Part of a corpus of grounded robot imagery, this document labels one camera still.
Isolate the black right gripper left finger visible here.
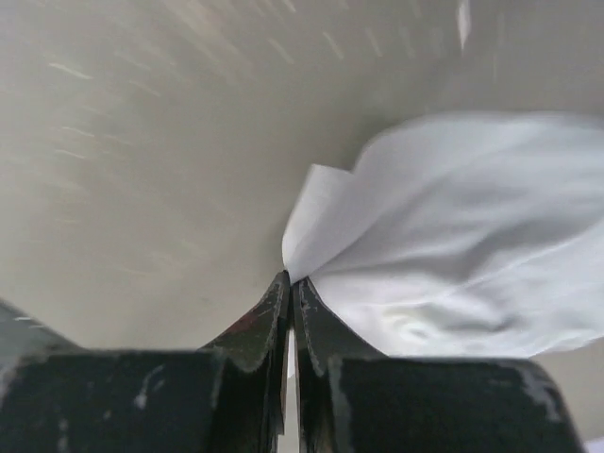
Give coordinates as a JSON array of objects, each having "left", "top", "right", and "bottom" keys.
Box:
[{"left": 1, "top": 272, "right": 290, "bottom": 452}]

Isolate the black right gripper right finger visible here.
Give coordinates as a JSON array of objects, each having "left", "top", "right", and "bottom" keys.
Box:
[{"left": 292, "top": 279, "right": 583, "bottom": 453}]

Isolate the white underwear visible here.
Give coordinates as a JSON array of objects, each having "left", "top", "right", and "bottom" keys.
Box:
[{"left": 282, "top": 112, "right": 603, "bottom": 358}]

